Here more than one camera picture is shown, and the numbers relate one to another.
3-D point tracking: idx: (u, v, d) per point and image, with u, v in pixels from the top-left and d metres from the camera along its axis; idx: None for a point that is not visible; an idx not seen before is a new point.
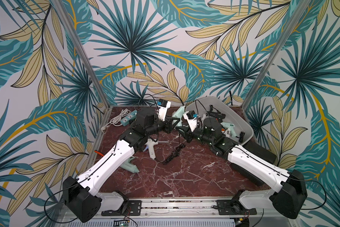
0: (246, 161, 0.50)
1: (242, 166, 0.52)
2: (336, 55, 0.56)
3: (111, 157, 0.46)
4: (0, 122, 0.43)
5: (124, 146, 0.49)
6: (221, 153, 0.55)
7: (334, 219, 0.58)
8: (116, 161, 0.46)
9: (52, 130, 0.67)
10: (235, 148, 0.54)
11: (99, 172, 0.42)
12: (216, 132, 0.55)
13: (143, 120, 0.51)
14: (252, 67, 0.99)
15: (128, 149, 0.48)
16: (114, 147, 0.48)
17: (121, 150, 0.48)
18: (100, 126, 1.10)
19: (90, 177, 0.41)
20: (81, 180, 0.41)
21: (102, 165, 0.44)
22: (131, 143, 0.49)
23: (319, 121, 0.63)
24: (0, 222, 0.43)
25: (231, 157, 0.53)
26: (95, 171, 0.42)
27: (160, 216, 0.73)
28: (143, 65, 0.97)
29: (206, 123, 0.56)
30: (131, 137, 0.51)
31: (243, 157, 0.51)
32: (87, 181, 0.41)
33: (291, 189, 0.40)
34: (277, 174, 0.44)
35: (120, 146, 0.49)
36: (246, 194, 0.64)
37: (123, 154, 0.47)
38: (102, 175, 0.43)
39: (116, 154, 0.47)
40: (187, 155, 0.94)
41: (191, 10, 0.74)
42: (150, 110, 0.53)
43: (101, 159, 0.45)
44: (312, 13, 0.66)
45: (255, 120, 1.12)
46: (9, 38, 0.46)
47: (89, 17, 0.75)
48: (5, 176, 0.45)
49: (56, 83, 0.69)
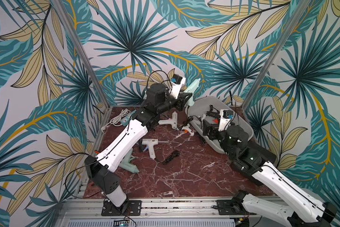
0: (278, 184, 0.44)
1: (270, 187, 0.46)
2: (336, 55, 0.56)
3: (125, 136, 0.46)
4: (0, 122, 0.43)
5: (136, 124, 0.48)
6: (247, 168, 0.48)
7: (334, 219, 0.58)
8: (130, 141, 0.47)
9: (52, 130, 0.67)
10: (265, 166, 0.47)
11: (115, 152, 0.44)
12: (242, 143, 0.47)
13: (153, 99, 0.49)
14: (252, 66, 0.99)
15: (141, 128, 0.48)
16: (127, 127, 0.48)
17: (134, 129, 0.48)
18: (100, 126, 1.11)
19: (108, 155, 0.43)
20: (100, 159, 0.43)
21: (117, 145, 0.45)
22: (143, 122, 0.48)
23: (319, 121, 0.63)
24: (0, 222, 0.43)
25: (260, 174, 0.46)
26: (112, 151, 0.44)
27: (160, 216, 0.73)
28: (143, 65, 0.97)
29: (232, 133, 0.48)
30: (143, 117, 0.50)
31: (274, 178, 0.45)
32: (105, 159, 0.43)
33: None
34: (312, 206, 0.40)
35: (133, 126, 0.48)
36: (252, 201, 0.62)
37: (136, 133, 0.48)
38: (118, 154, 0.45)
39: (129, 133, 0.47)
40: (187, 155, 0.94)
41: (191, 10, 0.74)
42: (161, 88, 0.48)
43: (116, 139, 0.46)
44: (312, 13, 0.66)
45: (255, 120, 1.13)
46: (9, 38, 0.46)
47: (89, 17, 0.75)
48: (5, 176, 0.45)
49: (56, 83, 0.69)
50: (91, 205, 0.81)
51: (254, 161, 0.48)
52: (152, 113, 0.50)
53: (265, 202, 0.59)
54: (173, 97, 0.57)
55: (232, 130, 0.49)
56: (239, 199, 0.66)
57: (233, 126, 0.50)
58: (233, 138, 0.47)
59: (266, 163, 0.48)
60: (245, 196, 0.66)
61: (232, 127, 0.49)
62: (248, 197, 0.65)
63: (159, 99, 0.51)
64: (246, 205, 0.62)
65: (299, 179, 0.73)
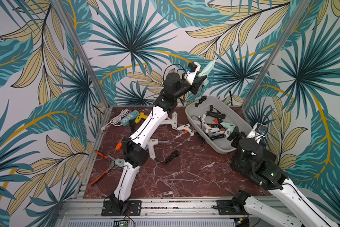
0: (297, 203, 0.42)
1: (287, 204, 0.44)
2: (336, 55, 0.56)
3: (150, 120, 0.57)
4: (0, 122, 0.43)
5: (159, 110, 0.58)
6: (266, 183, 0.44)
7: (334, 219, 0.58)
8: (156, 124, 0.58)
9: (52, 130, 0.67)
10: (284, 184, 0.44)
11: (144, 132, 0.55)
12: (257, 157, 0.45)
13: (171, 88, 0.56)
14: (252, 67, 0.99)
15: (163, 113, 0.58)
16: (151, 112, 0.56)
17: (157, 114, 0.58)
18: (100, 126, 1.11)
19: (139, 135, 0.55)
20: (134, 138, 0.54)
21: (146, 127, 0.56)
22: (165, 109, 0.58)
23: (319, 121, 0.63)
24: (0, 222, 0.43)
25: (279, 192, 0.43)
26: (141, 132, 0.55)
27: (160, 216, 0.73)
28: (143, 65, 0.97)
29: (244, 146, 0.46)
30: (163, 104, 0.59)
31: (294, 198, 0.42)
32: (137, 138, 0.54)
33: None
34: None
35: (156, 111, 0.58)
36: (255, 205, 0.62)
37: (160, 117, 0.58)
38: (147, 134, 0.55)
39: (154, 118, 0.57)
40: (187, 155, 0.94)
41: (191, 10, 0.74)
42: (175, 77, 0.56)
43: (144, 122, 0.57)
44: (312, 13, 0.66)
45: (255, 120, 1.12)
46: (9, 38, 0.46)
47: (89, 17, 0.75)
48: (5, 176, 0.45)
49: (56, 83, 0.69)
50: (91, 205, 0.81)
51: (274, 177, 0.45)
52: (170, 100, 0.60)
53: (269, 209, 0.58)
54: (188, 83, 0.63)
55: (245, 143, 0.47)
56: (241, 203, 0.65)
57: (248, 139, 0.48)
58: (247, 151, 0.45)
59: (286, 180, 0.45)
60: (247, 198, 0.66)
61: (246, 140, 0.48)
62: (250, 201, 0.64)
63: (176, 86, 0.58)
64: (248, 208, 0.62)
65: (299, 179, 0.73)
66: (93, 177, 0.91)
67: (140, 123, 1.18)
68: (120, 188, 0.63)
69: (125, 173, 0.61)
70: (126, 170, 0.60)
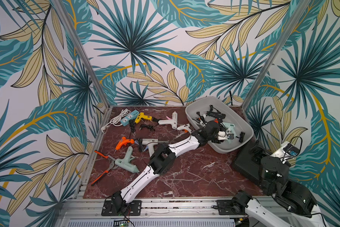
0: None
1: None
2: (336, 56, 0.56)
3: (187, 142, 0.69)
4: (0, 122, 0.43)
5: (195, 139, 0.72)
6: (295, 207, 0.40)
7: (334, 219, 0.58)
8: (190, 146, 0.69)
9: (52, 130, 0.67)
10: (314, 213, 0.41)
11: (180, 147, 0.66)
12: (283, 179, 0.41)
13: (209, 130, 0.75)
14: (252, 67, 0.99)
15: (196, 143, 0.71)
16: (189, 137, 0.72)
17: (194, 140, 0.71)
18: (100, 126, 1.10)
19: (175, 147, 0.65)
20: (170, 147, 0.64)
21: (182, 144, 0.67)
22: (200, 142, 0.72)
23: (319, 121, 0.63)
24: (0, 222, 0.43)
25: (307, 219, 0.40)
26: (178, 146, 0.65)
27: (160, 216, 0.73)
28: (143, 65, 0.97)
29: (270, 167, 0.43)
30: (198, 137, 0.74)
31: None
32: (174, 148, 0.64)
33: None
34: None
35: (193, 139, 0.72)
36: (257, 210, 0.62)
37: (194, 144, 0.70)
38: (182, 150, 0.66)
39: (190, 141, 0.70)
40: (187, 155, 0.94)
41: (191, 10, 0.74)
42: (215, 125, 0.75)
43: (181, 141, 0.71)
44: (312, 13, 0.66)
45: (255, 120, 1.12)
46: (9, 38, 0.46)
47: (89, 17, 0.75)
48: (5, 176, 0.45)
49: (56, 83, 0.69)
50: (91, 205, 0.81)
51: (306, 205, 0.41)
52: (204, 137, 0.75)
53: (271, 216, 0.59)
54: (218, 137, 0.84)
55: (269, 164, 0.43)
56: (242, 205, 0.65)
57: (271, 159, 0.44)
58: (272, 172, 0.42)
59: (315, 206, 0.42)
60: (249, 201, 0.65)
61: (269, 160, 0.44)
62: (253, 205, 0.64)
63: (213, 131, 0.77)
64: (248, 210, 0.63)
65: (299, 179, 0.73)
66: (93, 177, 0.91)
67: (140, 123, 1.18)
68: (130, 188, 0.65)
69: (141, 176, 0.65)
70: (145, 173, 0.65)
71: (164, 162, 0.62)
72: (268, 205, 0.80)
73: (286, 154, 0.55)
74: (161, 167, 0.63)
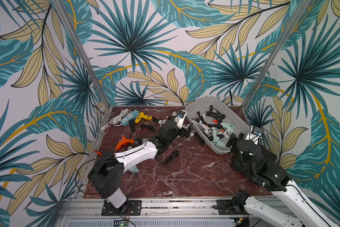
0: (300, 205, 0.41)
1: (292, 205, 0.43)
2: (336, 56, 0.56)
3: (141, 149, 0.55)
4: (0, 121, 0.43)
5: (152, 144, 0.60)
6: (269, 184, 0.44)
7: (335, 219, 0.58)
8: (144, 154, 0.55)
9: (52, 130, 0.67)
10: (288, 186, 0.43)
11: (132, 156, 0.51)
12: (256, 157, 0.45)
13: (165, 132, 0.60)
14: (252, 67, 0.99)
15: (153, 149, 0.58)
16: (143, 144, 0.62)
17: (149, 147, 0.58)
18: (100, 126, 1.11)
19: (125, 156, 0.49)
20: (118, 157, 0.48)
21: (135, 152, 0.53)
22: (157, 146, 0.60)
23: (319, 121, 0.63)
24: (0, 222, 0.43)
25: (283, 194, 0.42)
26: (128, 154, 0.51)
27: (160, 216, 0.73)
28: (143, 65, 0.97)
29: (243, 148, 0.47)
30: (156, 142, 0.62)
31: (298, 199, 0.42)
32: (122, 158, 0.48)
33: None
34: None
35: (148, 145, 0.59)
36: (255, 205, 0.61)
37: (150, 150, 0.57)
38: (133, 159, 0.50)
39: (145, 148, 0.57)
40: (187, 155, 0.94)
41: (191, 10, 0.74)
42: (173, 124, 0.62)
43: (134, 148, 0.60)
44: (312, 13, 0.66)
45: (255, 120, 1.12)
46: (8, 38, 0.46)
47: (89, 16, 0.75)
48: (5, 176, 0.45)
49: (56, 83, 0.69)
50: (91, 205, 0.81)
51: (278, 179, 0.44)
52: (162, 142, 0.65)
53: (269, 210, 0.58)
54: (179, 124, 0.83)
55: (243, 145, 0.48)
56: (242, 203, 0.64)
57: (246, 142, 0.49)
58: (245, 152, 0.46)
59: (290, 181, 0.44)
60: (247, 198, 0.66)
61: (245, 142, 0.49)
62: (251, 201, 0.64)
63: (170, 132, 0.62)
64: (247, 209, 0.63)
65: (299, 179, 0.73)
66: None
67: (140, 123, 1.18)
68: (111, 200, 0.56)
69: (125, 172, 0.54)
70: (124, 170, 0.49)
71: (106, 178, 0.43)
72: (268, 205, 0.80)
73: (254, 135, 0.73)
74: (103, 185, 0.43)
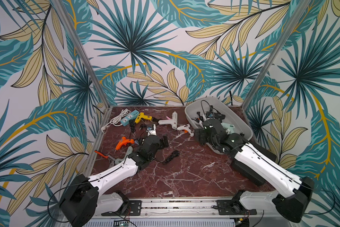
0: (257, 161, 0.46)
1: (253, 167, 0.47)
2: (336, 56, 0.56)
3: (119, 168, 0.53)
4: (0, 122, 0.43)
5: (132, 161, 0.58)
6: (228, 149, 0.51)
7: (334, 219, 0.58)
8: (123, 173, 0.52)
9: (52, 130, 0.67)
10: (244, 147, 0.50)
11: (108, 178, 0.48)
12: (216, 129, 0.54)
13: (148, 146, 0.60)
14: (252, 66, 0.99)
15: (133, 166, 0.56)
16: (123, 162, 0.56)
17: (128, 165, 0.56)
18: (100, 126, 1.11)
19: (100, 179, 0.46)
20: (92, 179, 0.45)
21: (111, 173, 0.50)
22: (137, 162, 0.58)
23: (319, 121, 0.63)
24: (0, 222, 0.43)
25: (240, 155, 0.49)
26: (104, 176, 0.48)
27: (160, 216, 0.73)
28: (143, 65, 0.97)
29: (206, 123, 0.55)
30: (137, 158, 0.60)
31: (254, 157, 0.47)
32: (97, 181, 0.45)
33: (304, 197, 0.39)
34: (290, 180, 0.42)
35: (128, 162, 0.57)
36: (246, 195, 0.63)
37: (130, 168, 0.55)
38: (110, 180, 0.48)
39: (124, 167, 0.54)
40: (187, 155, 0.94)
41: (191, 10, 0.74)
42: (155, 138, 0.64)
43: (111, 168, 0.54)
44: (312, 13, 0.66)
45: (255, 120, 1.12)
46: (9, 38, 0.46)
47: (89, 17, 0.75)
48: (5, 176, 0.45)
49: (56, 83, 0.69)
50: None
51: (235, 143, 0.51)
52: (144, 158, 0.64)
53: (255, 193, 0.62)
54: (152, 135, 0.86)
55: (207, 121, 0.56)
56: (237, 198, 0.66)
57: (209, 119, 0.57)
58: (208, 126, 0.56)
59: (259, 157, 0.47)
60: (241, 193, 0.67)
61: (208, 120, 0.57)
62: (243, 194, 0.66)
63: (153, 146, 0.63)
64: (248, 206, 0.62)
65: None
66: None
67: (140, 123, 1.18)
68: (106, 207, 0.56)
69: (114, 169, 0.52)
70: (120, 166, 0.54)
71: (79, 206, 0.40)
72: None
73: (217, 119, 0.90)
74: (76, 214, 0.40)
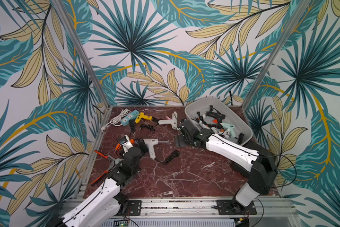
0: (222, 146, 0.53)
1: (221, 152, 0.54)
2: (336, 55, 0.56)
3: (98, 195, 0.50)
4: (0, 122, 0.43)
5: (111, 183, 0.54)
6: (200, 143, 0.59)
7: (334, 219, 0.58)
8: (102, 199, 0.50)
9: (52, 130, 0.67)
10: (211, 136, 0.58)
11: (85, 211, 0.45)
12: (187, 128, 0.64)
13: (129, 161, 0.57)
14: (252, 66, 0.99)
15: (115, 187, 0.53)
16: (102, 185, 0.53)
17: (108, 188, 0.52)
18: (100, 126, 1.11)
19: (76, 215, 0.44)
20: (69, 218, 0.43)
21: (90, 204, 0.47)
22: (118, 182, 0.55)
23: (319, 121, 0.63)
24: (0, 222, 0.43)
25: (209, 145, 0.56)
26: (82, 210, 0.45)
27: (160, 216, 0.73)
28: (143, 65, 0.97)
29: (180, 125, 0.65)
30: (118, 176, 0.57)
31: (219, 143, 0.55)
32: (73, 220, 0.43)
33: (260, 167, 0.44)
34: (248, 155, 0.48)
35: (108, 184, 0.53)
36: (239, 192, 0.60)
37: (110, 192, 0.52)
38: (88, 213, 0.45)
39: (103, 192, 0.51)
40: (187, 155, 0.94)
41: (191, 10, 0.74)
42: (137, 151, 0.61)
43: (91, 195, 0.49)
44: (312, 13, 0.66)
45: (255, 120, 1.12)
46: (8, 38, 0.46)
47: (89, 17, 0.75)
48: (5, 176, 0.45)
49: (56, 83, 0.69)
50: None
51: (203, 135, 0.60)
52: (126, 173, 0.61)
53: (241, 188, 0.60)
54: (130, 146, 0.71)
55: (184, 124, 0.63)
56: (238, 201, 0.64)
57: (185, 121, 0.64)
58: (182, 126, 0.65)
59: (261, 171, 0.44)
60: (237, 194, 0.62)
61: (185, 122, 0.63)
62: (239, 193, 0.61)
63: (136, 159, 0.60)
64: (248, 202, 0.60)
65: (299, 179, 0.73)
66: (93, 177, 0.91)
67: (140, 123, 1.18)
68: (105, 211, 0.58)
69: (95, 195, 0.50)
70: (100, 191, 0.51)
71: None
72: (268, 205, 0.80)
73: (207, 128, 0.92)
74: None
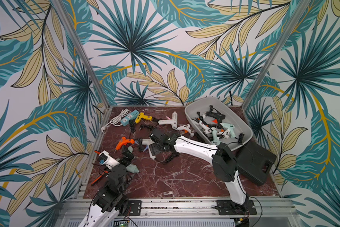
0: (188, 147, 0.58)
1: (187, 152, 0.60)
2: (336, 56, 0.56)
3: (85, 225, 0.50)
4: (0, 122, 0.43)
5: (98, 209, 0.52)
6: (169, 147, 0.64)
7: (334, 219, 0.58)
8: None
9: (52, 130, 0.67)
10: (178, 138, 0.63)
11: None
12: (156, 135, 0.68)
13: (115, 182, 0.55)
14: (252, 66, 0.99)
15: (100, 214, 0.52)
16: (88, 214, 0.51)
17: (93, 217, 0.51)
18: (100, 126, 1.10)
19: None
20: None
21: None
22: (105, 206, 0.53)
23: (319, 121, 0.63)
24: (0, 222, 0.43)
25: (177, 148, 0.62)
26: None
27: (160, 216, 0.73)
28: (143, 65, 0.97)
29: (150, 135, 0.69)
30: (105, 199, 0.54)
31: (185, 144, 0.60)
32: None
33: (218, 159, 0.50)
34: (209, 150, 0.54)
35: (93, 212, 0.52)
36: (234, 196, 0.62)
37: (96, 220, 0.51)
38: None
39: (90, 222, 0.50)
40: (187, 155, 0.94)
41: (191, 10, 0.74)
42: (122, 170, 0.56)
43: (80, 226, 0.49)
44: (312, 13, 0.66)
45: (255, 120, 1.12)
46: (9, 38, 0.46)
47: (89, 17, 0.75)
48: (5, 176, 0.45)
49: (56, 83, 0.69)
50: None
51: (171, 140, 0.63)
52: (113, 193, 0.57)
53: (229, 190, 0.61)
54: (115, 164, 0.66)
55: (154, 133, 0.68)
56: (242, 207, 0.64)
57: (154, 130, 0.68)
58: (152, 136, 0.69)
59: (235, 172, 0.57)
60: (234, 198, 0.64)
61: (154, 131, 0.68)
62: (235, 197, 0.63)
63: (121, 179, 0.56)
64: (242, 196, 0.63)
65: (299, 179, 0.73)
66: (93, 177, 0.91)
67: (140, 123, 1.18)
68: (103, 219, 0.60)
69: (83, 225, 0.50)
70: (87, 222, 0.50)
71: None
72: (268, 205, 0.80)
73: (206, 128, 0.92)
74: None
